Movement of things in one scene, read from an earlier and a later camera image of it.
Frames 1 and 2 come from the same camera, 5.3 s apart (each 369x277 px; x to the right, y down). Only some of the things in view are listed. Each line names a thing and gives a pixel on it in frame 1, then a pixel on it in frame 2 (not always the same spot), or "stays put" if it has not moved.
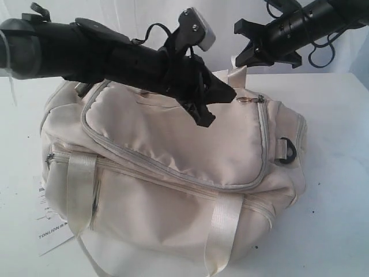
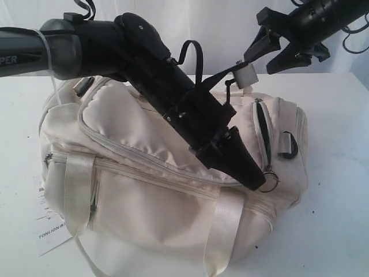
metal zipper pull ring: (260, 98) → (278, 181)
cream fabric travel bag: (143, 189) stays put
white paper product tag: (52, 231) stays put
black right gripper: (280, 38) → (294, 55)
